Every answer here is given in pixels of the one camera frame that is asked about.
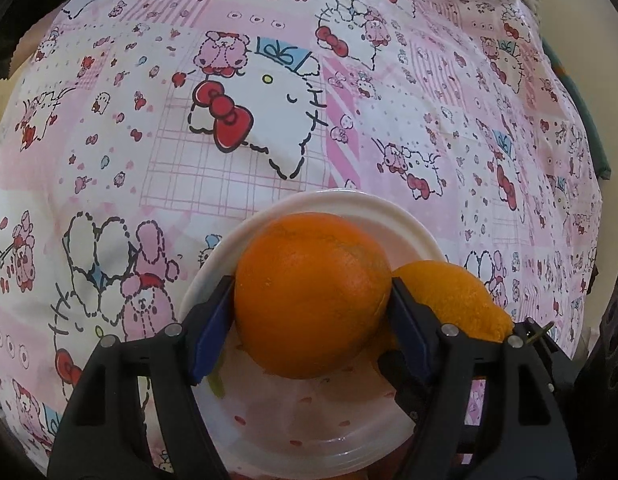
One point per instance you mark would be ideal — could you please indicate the pink cartoon printed tablecloth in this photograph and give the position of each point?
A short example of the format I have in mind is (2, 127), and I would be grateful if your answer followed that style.
(239, 160)

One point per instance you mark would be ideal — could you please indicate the black and pink cloth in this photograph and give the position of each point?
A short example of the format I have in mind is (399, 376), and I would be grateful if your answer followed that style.
(1, 50)

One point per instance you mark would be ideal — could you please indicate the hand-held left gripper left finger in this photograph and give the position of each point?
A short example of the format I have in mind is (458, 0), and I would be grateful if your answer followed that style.
(214, 332)

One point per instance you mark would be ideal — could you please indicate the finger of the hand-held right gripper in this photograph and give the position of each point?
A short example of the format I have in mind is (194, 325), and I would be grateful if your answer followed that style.
(544, 351)

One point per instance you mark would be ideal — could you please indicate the white plate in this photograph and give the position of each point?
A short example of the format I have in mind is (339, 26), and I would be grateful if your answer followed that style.
(299, 415)

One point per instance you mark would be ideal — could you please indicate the orange with stem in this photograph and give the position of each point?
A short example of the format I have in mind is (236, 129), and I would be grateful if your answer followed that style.
(454, 295)

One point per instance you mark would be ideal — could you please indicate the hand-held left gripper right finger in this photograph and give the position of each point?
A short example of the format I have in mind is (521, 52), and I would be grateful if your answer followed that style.
(410, 332)

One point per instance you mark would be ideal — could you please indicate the green leaf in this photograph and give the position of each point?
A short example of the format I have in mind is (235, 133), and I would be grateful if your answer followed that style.
(216, 387)

